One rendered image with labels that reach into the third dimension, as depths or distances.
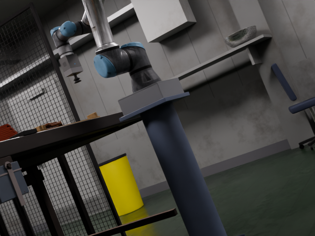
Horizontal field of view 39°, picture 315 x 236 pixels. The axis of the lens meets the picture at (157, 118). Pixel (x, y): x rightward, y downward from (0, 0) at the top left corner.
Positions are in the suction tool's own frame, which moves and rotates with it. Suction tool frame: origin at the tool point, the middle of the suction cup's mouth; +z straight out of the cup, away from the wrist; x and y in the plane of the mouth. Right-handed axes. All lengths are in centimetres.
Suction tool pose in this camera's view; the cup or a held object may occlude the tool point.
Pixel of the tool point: (78, 82)
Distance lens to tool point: 249.4
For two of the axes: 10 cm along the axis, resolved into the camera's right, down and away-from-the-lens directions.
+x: 7.3, -3.1, -6.1
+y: -5.7, 2.2, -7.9
